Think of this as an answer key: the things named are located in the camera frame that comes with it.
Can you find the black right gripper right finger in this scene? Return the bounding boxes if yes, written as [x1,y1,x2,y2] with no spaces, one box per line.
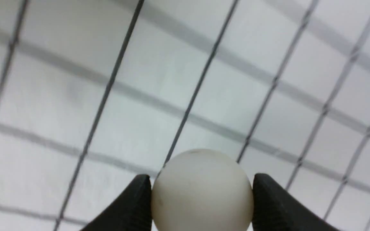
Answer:
[251,173,338,231]

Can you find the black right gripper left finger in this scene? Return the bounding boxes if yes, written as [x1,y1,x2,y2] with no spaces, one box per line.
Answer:
[81,174,152,231]

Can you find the white ball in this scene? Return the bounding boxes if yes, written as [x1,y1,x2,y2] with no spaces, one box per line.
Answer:
[151,149,254,231]

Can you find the white grid tablecloth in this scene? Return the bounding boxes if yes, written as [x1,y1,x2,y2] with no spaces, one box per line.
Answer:
[0,0,370,231]

